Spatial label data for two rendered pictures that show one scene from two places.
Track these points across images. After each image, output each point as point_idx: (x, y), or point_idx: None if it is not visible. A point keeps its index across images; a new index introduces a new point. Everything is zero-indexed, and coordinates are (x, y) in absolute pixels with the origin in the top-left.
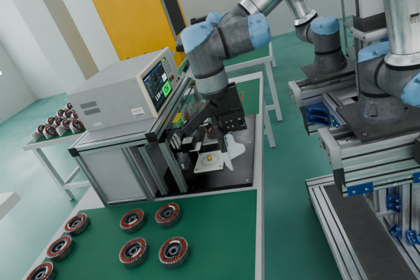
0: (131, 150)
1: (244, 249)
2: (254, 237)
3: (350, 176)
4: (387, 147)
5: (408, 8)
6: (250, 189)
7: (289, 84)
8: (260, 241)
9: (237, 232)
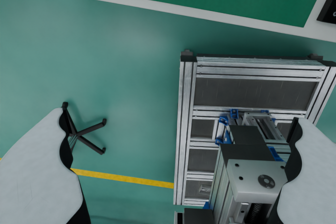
0: None
1: None
2: (201, 7)
3: (221, 161)
4: (220, 218)
5: None
6: (312, 14)
7: None
8: (191, 15)
9: None
